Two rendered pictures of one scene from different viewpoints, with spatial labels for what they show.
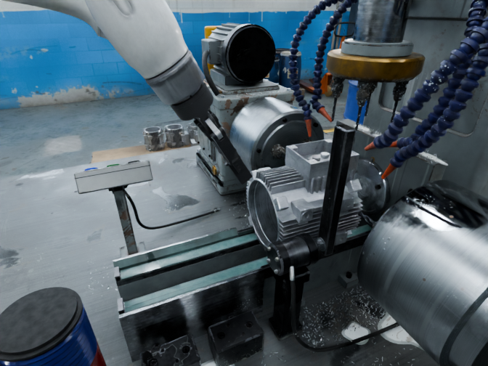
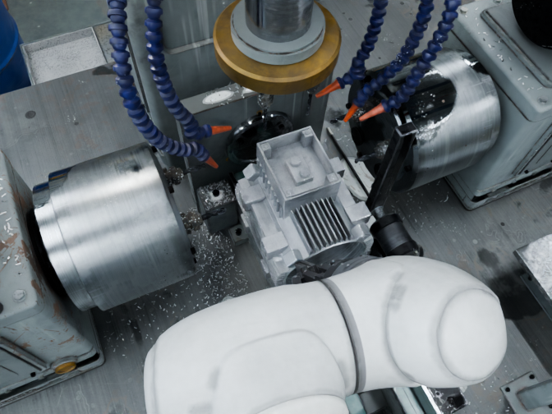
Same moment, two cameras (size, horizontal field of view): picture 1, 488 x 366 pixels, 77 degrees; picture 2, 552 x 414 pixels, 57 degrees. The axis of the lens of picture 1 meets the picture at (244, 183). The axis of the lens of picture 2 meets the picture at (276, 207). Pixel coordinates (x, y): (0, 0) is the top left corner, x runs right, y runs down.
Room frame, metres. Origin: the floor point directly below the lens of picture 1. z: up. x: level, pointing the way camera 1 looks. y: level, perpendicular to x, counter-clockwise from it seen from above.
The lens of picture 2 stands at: (0.68, 0.30, 1.83)
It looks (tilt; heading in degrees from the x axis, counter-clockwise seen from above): 61 degrees down; 266
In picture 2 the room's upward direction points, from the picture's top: 4 degrees clockwise
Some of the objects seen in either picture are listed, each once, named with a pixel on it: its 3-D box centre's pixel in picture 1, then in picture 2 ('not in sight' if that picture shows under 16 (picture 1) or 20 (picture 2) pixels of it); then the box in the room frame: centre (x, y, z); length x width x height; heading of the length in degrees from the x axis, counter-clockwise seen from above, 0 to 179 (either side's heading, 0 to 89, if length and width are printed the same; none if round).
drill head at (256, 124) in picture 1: (267, 136); (92, 236); (0.96, -0.08, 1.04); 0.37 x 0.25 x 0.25; 24
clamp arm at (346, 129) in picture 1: (332, 196); (387, 176); (0.46, -0.16, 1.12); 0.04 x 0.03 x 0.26; 114
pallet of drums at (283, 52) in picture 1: (266, 72); not in sight; (5.87, -0.41, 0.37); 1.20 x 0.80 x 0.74; 109
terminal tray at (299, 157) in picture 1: (319, 165); (296, 173); (0.62, -0.17, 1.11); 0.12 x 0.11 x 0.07; 113
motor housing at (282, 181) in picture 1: (300, 204); (301, 218); (0.60, -0.13, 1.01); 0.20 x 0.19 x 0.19; 113
